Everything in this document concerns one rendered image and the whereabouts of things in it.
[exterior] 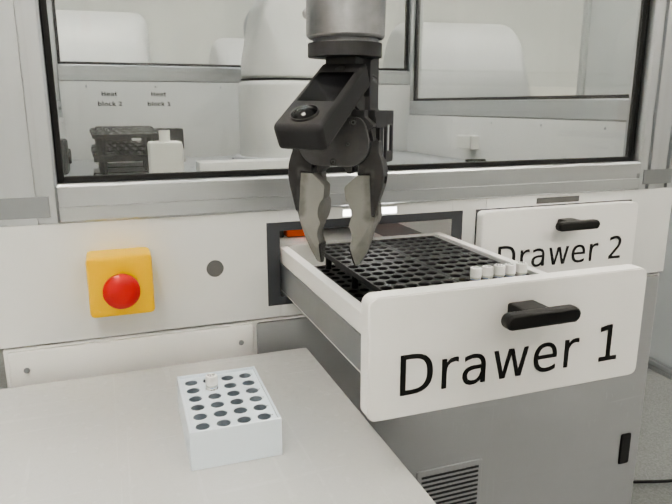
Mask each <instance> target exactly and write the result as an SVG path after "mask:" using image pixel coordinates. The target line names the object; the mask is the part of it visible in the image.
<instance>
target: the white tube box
mask: <svg viewBox="0 0 672 504"><path fill-rule="evenodd" d="M209 373H215V374H217V376H218V385H217V390H214V391H208V390H207V389H206V383H205V376H206V375H207V374H209ZM177 391H178V406H179V413H180V418H181V423H182V428H183V432H184V437H185V442H186V447H187V452H188V457H189V462H190V467H191V471H196V470H202V469H207V468H212V467H218V466H223V465H229V464H234V463H239V462H245V461H250V460H256V459H261V458H267V457H272V456H277V455H282V454H283V452H282V418H281V416H280V414H279V412H278V410H277V408H276V407H275V405H274V403H273V401H272V399H271V397H270V395H269V393H268V391H267V389H266V387H265V386H264V384H263V382H262V380H261V378H260V376H259V374H258V372H257V370H256V368H255V367H254V366H252V367H244V368H237V369H229V370H222V371H215V372H207V373H200V374H193V375H185V376H178V377H177Z"/></svg>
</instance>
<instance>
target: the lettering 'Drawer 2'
mask: <svg viewBox="0 0 672 504"><path fill-rule="evenodd" d="M615 238H617V239H618V240H619V242H618V245H617V246H616V248H615V249H614V250H613V251H612V252H611V254H610V255H609V256H608V259H612V258H620V255H616V256H612V255H613V254H614V252H615V251H616V250H617V249H618V248H619V246H620V244H621V238H620V237H619V236H613V237H611V238H610V241H611V240H612V239H615ZM592 245H593V244H590V250H589V260H588V261H591V256H592V249H593V247H594V246H598V243H595V244H594V245H593V246H592ZM578 247H581V248H582V250H583V252H575V250H576V248H578ZM568 248H569V246H566V250H565V253H564V256H563V259H562V251H561V247H558V248H557V251H556V255H555V258H553V251H552V248H549V249H550V256H551V263H552V265H555V262H556V259H557V256H558V253H559V254H560V261H561V264H564V262H565V258H566V255H567V252H568ZM501 249H510V250H511V252H512V260H515V250H514V249H513V248H512V247H510V246H500V247H498V254H499V255H501ZM536 251H541V252H542V255H537V256H534V257H533V258H532V261H531V264H532V266H533V267H538V266H540V265H541V266H544V256H545V253H544V250H543V249H541V248H538V249H535V250H533V253H534V252H536ZM526 252H530V249H527V250H525V251H524V252H523V250H521V254H520V262H523V256H524V254H525V253H526ZM577 254H585V247H584V246H583V245H576V246H575V247H574V248H573V250H572V260H573V261H574V262H577V263H578V262H582V261H584V258H583V259H581V260H576V259H575V257H574V255H577ZM539 257H542V259H541V262H540V263H539V264H534V260H535V259H536V258H539Z"/></svg>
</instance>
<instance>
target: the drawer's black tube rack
mask: <svg viewBox="0 0 672 504"><path fill-rule="evenodd" d="M350 243H351V242H344V243H332V244H326V247H325V256H324V257H325V258H326V265H322V266H314V267H315V268H317V269H318V270H319V271H321V272H322V273H323V274H324V275H326V276H327V277H328V278H330V279H331V280H332V281H334V282H335V283H336V284H337V285H339V286H340V287H341V288H343V289H344V290H345V291H347V292H348V293H349V294H350V295H352V296H353V297H354V298H356V299H357V300H358V301H359V302H361V303H362V298H363V297H364V296H365V295H366V294H367V293H370V292H376V286H385V285H387V286H391V285H394V284H404V283H413V282H423V281H432V280H441V279H454V280H455V278H460V277H469V276H470V268H471V267H472V266H478V267H481V268H482V266H483V265H491V266H494V265H495V264H503V263H500V262H498V261H495V260H493V259H490V258H488V257H485V256H483V255H480V254H478V253H475V252H473V251H470V250H468V249H465V248H463V247H460V246H458V245H455V244H453V243H450V242H448V241H445V240H443V239H440V238H437V237H435V236H420V237H407V238H394V239H382V240H372V243H371V245H370V248H369V250H368V252H367V254H366V256H365V257H364V259H363V260H362V262H361V263H360V265H357V266H354V264H353V261H352V258H351V255H350V252H349V248H348V247H349V246H350ZM332 262H333V263H334V264H333V265H332ZM503 265H504V264H503Z"/></svg>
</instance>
